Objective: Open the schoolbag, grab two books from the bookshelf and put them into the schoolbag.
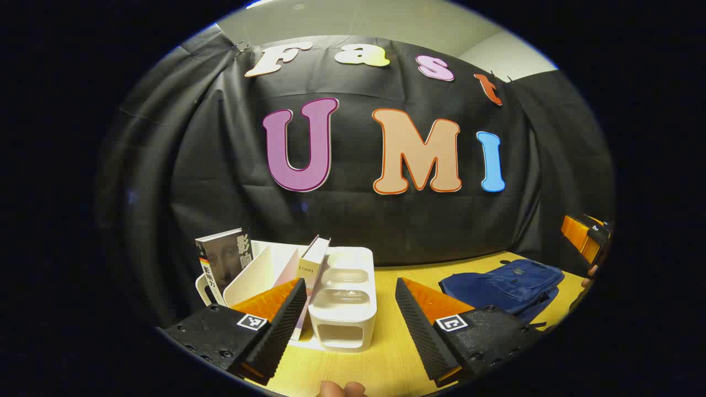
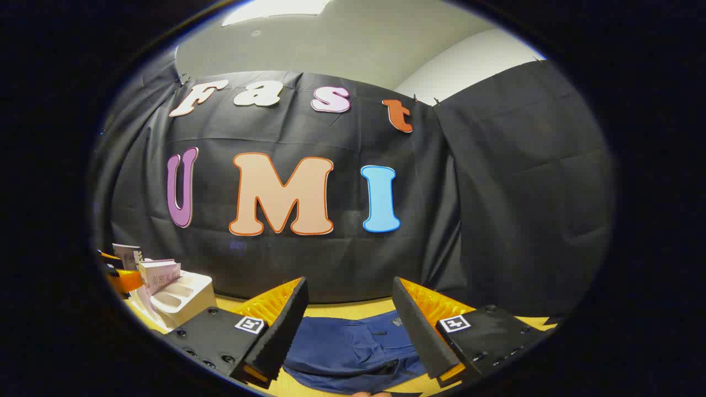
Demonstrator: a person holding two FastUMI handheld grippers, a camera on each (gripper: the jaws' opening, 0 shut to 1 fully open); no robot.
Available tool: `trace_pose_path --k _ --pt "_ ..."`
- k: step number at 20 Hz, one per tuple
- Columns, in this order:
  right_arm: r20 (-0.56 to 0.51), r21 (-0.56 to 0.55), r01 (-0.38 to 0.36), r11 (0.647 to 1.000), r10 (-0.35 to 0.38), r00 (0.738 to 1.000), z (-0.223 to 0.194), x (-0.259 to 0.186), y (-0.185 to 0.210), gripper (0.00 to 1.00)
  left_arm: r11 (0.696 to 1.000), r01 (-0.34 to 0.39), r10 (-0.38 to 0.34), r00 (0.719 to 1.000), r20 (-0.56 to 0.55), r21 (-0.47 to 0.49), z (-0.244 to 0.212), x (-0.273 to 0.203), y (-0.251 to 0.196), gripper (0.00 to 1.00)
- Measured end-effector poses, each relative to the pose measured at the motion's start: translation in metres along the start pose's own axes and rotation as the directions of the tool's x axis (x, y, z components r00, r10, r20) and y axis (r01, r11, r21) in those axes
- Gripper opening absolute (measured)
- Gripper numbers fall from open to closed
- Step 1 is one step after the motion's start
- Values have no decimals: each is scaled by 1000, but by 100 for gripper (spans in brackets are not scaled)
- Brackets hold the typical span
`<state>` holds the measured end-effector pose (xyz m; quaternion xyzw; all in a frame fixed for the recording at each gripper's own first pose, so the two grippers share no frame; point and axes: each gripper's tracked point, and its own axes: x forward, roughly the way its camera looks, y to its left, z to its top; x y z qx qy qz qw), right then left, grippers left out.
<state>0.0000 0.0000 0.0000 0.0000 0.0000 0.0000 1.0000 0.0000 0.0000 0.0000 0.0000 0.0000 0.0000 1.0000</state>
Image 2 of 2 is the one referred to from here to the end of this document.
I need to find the black backdrop cloth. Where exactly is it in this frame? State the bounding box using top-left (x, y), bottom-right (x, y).
top-left (91, 52), bottom-right (616, 318)

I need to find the blue schoolbag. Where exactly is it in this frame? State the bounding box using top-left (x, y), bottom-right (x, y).
top-left (282, 310), bottom-right (428, 394)

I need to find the white bookshelf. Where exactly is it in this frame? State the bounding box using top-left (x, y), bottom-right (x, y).
top-left (132, 270), bottom-right (217, 331)

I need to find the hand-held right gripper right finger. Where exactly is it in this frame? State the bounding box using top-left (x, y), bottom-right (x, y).
top-left (393, 277), bottom-right (552, 388)

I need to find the pink book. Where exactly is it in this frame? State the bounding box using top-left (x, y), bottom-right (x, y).
top-left (138, 259), bottom-right (181, 296)

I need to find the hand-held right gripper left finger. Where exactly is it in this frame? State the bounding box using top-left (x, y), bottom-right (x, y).
top-left (163, 276), bottom-right (309, 389)

